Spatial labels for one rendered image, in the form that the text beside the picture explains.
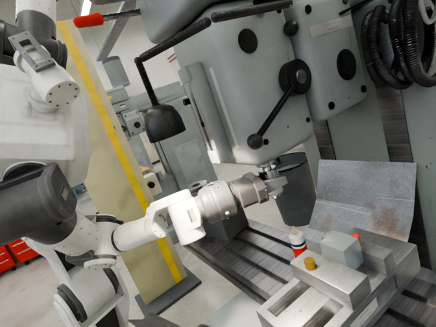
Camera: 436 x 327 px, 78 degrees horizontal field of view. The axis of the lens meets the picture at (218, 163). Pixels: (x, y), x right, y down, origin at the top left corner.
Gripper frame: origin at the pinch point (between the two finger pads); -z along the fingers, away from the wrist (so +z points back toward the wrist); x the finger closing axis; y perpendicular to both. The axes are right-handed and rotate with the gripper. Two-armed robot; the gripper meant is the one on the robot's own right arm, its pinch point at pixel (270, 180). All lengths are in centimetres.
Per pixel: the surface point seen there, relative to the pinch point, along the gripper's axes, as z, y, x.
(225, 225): 12.8, 20.5, 27.6
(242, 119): 5.1, -18.3, -11.2
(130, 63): 67, -205, 941
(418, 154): -40.6, 7.9, -2.0
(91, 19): 25, -46, 0
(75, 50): 62, -85, 160
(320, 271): 0.5, 15.8, -17.0
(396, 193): -34.6, 18.5, 1.2
